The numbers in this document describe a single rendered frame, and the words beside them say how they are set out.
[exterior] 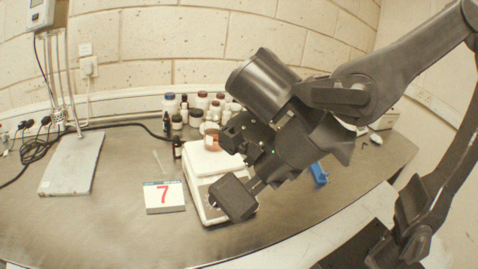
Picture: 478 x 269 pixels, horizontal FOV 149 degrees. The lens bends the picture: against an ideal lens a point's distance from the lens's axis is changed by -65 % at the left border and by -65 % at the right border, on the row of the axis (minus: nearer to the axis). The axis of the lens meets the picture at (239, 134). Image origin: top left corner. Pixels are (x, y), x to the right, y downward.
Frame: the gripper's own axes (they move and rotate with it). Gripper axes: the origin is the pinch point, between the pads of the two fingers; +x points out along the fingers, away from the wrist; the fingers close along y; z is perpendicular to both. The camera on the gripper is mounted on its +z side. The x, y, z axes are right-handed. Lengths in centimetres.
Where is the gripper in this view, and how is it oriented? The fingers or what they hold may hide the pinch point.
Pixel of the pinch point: (254, 177)
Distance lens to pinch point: 32.7
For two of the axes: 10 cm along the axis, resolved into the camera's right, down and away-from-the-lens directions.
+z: -6.3, -7.5, 1.9
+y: -7.0, 4.5, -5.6
